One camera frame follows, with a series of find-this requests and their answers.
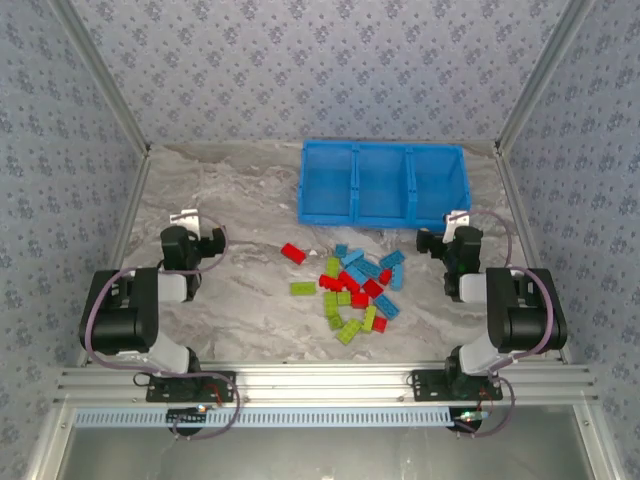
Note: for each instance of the small red lego brick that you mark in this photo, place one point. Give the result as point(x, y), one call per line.
point(385, 276)
point(380, 324)

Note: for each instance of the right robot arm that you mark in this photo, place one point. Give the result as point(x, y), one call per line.
point(525, 320)

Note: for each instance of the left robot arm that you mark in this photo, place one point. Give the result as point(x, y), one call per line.
point(120, 320)

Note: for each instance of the blue plastic bin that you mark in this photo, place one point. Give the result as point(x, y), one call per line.
point(435, 180)
point(325, 175)
point(382, 180)

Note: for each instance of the small blue lego brick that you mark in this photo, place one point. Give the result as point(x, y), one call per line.
point(341, 250)

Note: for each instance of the small green lego brick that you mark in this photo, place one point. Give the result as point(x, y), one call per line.
point(343, 298)

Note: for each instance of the small black controller board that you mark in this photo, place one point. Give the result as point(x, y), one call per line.
point(465, 422)
point(185, 417)

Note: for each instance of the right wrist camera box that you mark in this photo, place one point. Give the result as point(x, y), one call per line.
point(456, 222)

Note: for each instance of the aluminium side rail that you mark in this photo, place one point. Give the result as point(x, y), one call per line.
point(118, 250)
point(508, 175)

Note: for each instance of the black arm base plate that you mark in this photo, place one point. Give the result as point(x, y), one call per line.
point(227, 380)
point(425, 387)

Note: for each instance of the aluminium front rail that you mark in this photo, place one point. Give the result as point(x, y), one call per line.
point(320, 382)

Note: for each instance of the aluminium upright post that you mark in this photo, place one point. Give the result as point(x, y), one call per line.
point(103, 75)
point(544, 75)

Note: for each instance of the aluminium frame leg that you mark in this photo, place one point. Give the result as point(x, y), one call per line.
point(50, 445)
point(592, 440)

